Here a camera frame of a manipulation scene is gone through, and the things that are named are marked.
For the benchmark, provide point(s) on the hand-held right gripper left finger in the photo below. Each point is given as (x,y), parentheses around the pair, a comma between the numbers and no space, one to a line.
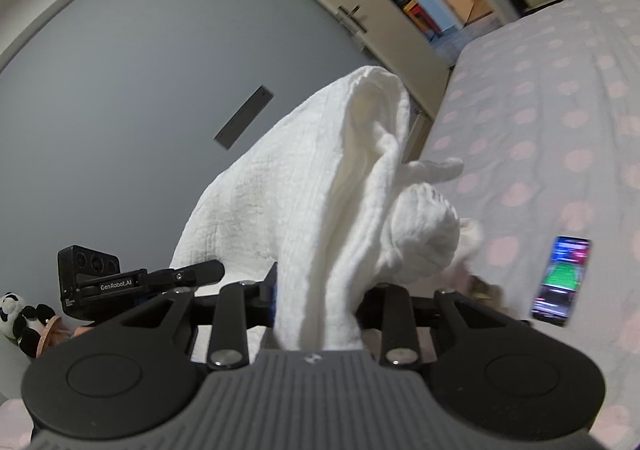
(273,302)

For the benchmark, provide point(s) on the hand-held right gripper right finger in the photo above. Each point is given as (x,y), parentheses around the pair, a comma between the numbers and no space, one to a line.
(395,310)

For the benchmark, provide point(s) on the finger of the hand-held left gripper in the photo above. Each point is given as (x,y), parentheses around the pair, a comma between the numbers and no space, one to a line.
(195,272)

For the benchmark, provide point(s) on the white muslin garment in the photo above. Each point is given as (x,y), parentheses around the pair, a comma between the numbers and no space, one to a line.
(310,190)

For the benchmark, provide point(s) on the brown plush toy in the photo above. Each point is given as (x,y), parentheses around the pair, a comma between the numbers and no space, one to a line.
(52,332)

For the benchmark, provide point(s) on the panda plush toy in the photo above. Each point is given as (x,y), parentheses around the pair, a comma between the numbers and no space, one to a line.
(10,315)

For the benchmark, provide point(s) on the grey pink-dotted bed sheet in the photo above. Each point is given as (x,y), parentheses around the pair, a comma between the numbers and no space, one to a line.
(550,105)

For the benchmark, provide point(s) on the red stool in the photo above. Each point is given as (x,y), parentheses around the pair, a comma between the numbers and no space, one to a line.
(415,10)

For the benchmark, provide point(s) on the grey wall plate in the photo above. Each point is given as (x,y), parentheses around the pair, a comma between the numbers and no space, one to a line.
(244,118)

